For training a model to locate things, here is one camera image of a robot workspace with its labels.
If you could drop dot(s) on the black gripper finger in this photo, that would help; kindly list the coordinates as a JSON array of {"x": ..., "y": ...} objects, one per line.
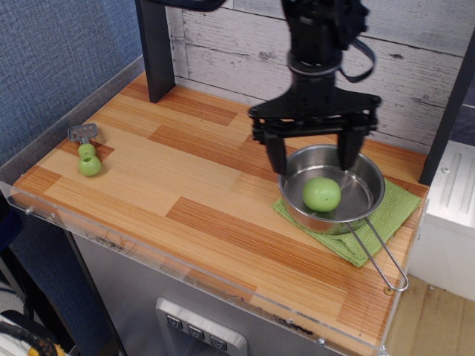
[
  {"x": 276, "y": 151},
  {"x": 348, "y": 146}
]

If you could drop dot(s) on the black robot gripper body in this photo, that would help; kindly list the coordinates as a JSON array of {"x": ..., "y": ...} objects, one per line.
[{"x": 314, "y": 105}]

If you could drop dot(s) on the green toy pear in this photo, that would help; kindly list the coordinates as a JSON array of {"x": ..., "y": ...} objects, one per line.
[{"x": 321, "y": 194}]

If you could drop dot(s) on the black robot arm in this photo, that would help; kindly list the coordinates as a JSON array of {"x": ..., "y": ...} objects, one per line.
[{"x": 320, "y": 32}]

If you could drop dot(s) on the stainless steel pot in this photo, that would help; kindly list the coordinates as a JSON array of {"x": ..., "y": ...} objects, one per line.
[{"x": 362, "y": 191}]

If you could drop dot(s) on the green woven cloth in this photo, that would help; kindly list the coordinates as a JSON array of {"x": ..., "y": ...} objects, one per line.
[{"x": 395, "y": 208}]

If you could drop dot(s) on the white ridged box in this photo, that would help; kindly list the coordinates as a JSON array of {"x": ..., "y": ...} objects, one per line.
[{"x": 443, "y": 253}]

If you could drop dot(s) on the stainless steel cabinet front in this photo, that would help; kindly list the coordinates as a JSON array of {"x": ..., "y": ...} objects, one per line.
[{"x": 129, "y": 290}]

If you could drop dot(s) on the silver dispenser button panel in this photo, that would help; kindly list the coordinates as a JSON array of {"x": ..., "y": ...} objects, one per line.
[{"x": 201, "y": 328}]

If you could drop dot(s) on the yellow black object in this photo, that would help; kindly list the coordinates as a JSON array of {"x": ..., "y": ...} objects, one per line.
[{"x": 42, "y": 347}]

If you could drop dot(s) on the black right post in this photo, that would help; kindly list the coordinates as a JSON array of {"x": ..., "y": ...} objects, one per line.
[{"x": 457, "y": 123}]

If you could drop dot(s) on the black post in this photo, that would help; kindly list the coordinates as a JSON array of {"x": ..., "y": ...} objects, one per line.
[
  {"x": 156, "y": 48},
  {"x": 457, "y": 123}
]

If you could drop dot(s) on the black left post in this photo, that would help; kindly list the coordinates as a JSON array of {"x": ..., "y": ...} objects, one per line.
[{"x": 156, "y": 48}]

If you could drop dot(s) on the green handled toy spatula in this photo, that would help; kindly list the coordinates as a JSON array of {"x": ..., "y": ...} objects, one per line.
[{"x": 89, "y": 164}]

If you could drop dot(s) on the clear acrylic guard rail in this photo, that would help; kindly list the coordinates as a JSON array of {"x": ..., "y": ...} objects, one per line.
[{"x": 183, "y": 185}]

